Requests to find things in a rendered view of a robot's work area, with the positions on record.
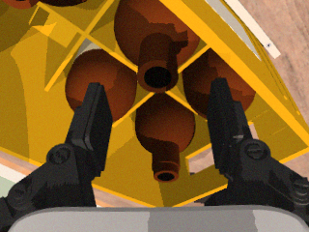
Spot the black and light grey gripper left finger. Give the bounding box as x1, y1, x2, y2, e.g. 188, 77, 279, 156
0, 82, 113, 232

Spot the yellow wooden crate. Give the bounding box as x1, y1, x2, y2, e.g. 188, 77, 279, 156
0, 0, 309, 207

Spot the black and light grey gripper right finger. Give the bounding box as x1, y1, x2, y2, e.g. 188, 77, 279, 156
207, 77, 309, 226

